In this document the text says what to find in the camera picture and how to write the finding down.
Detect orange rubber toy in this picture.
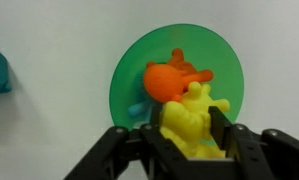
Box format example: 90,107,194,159
142,48,214,104

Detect blue rubber toy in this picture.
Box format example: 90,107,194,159
127,74,157,119

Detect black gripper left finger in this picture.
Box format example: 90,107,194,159
63,106,190,180

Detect yellow duck toy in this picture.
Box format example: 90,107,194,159
159,81,231,160

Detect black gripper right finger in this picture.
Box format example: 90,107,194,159
207,105,299,180

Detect green plastic bowl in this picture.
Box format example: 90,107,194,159
108,23,245,148

